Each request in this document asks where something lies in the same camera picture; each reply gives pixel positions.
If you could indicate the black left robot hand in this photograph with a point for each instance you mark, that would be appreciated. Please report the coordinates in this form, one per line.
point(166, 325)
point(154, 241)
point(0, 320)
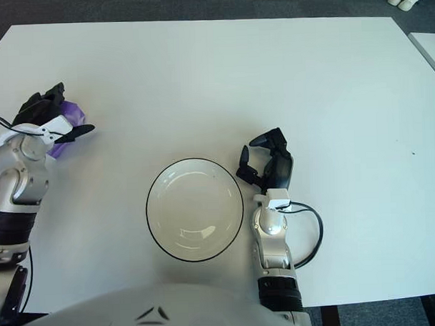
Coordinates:
point(37, 106)

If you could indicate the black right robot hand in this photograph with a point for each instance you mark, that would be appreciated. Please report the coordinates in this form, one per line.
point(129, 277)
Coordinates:
point(282, 168)

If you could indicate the purple tissue paper pack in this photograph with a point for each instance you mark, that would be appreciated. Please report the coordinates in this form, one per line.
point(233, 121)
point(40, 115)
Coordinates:
point(74, 114)

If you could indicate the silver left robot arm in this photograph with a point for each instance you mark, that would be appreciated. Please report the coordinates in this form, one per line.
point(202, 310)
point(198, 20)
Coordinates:
point(21, 177)

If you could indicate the white plate with black rim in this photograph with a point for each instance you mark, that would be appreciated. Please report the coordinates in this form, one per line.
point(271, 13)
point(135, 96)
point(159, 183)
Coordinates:
point(194, 206)

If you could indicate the white side table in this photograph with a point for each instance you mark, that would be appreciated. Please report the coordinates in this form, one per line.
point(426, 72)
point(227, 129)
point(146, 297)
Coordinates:
point(431, 44)

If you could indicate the grey robot torso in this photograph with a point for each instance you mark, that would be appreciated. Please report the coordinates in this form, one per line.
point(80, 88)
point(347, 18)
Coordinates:
point(101, 317)

